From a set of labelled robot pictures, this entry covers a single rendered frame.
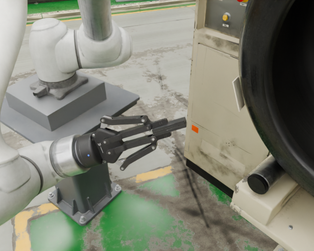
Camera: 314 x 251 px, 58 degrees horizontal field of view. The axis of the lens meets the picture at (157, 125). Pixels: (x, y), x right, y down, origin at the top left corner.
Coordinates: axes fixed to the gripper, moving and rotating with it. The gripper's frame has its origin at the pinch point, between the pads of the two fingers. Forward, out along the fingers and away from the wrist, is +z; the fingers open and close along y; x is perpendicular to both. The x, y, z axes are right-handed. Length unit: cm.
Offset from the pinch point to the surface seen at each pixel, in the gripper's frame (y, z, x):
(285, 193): 21.3, 18.5, -0.6
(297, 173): 13.2, 20.5, 6.8
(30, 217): 44, -104, -65
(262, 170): 13.9, 15.2, 1.1
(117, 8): -110, -108, -438
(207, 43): -12, 13, -82
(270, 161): 13.9, 17.5, -1.8
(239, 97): -1.5, 14.9, -0.2
